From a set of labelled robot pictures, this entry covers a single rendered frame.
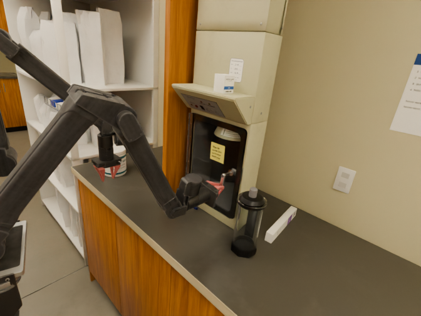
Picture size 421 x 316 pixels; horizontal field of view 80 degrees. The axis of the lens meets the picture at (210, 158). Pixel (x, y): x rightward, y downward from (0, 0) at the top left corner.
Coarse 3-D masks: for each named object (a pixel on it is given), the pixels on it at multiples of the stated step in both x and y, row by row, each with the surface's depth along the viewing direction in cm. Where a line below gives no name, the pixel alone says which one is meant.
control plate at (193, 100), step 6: (186, 96) 98; (192, 102) 100; (198, 102) 97; (204, 102) 93; (210, 102) 90; (198, 108) 102; (204, 108) 98; (210, 108) 95; (216, 108) 92; (216, 114) 96; (222, 114) 93
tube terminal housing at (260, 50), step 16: (208, 32) 95; (224, 32) 90; (240, 32) 85; (256, 32) 81; (208, 48) 96; (224, 48) 91; (240, 48) 87; (256, 48) 83; (272, 48) 85; (208, 64) 98; (224, 64) 93; (256, 64) 84; (272, 64) 88; (208, 80) 100; (256, 80) 85; (272, 80) 91; (256, 96) 87; (192, 112) 110; (256, 112) 91; (256, 128) 94; (256, 144) 98; (256, 160) 102; (256, 176) 107; (240, 192) 102; (208, 208) 117
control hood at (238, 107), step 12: (180, 84) 99; (192, 84) 103; (180, 96) 102; (192, 96) 95; (204, 96) 89; (216, 96) 84; (228, 96) 81; (240, 96) 84; (252, 96) 87; (228, 108) 86; (240, 108) 83; (252, 108) 88; (240, 120) 89
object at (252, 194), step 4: (252, 188) 88; (256, 188) 89; (244, 192) 91; (248, 192) 91; (252, 192) 87; (256, 192) 88; (240, 196) 90; (244, 196) 88; (248, 196) 89; (252, 196) 88; (256, 196) 89; (260, 196) 89; (244, 200) 87; (248, 200) 86; (252, 200) 87; (256, 200) 87; (260, 200) 87; (264, 200) 90; (248, 204) 86; (252, 204) 86; (256, 204) 86; (260, 204) 86
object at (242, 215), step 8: (240, 200) 89; (240, 208) 89; (256, 208) 85; (240, 216) 90; (248, 216) 87; (256, 216) 88; (240, 224) 90; (248, 224) 89; (256, 224) 89; (240, 232) 91; (248, 232) 90; (256, 232) 91; (232, 240) 97; (240, 240) 92; (248, 240) 91; (256, 240) 94; (240, 248) 93; (248, 248) 93
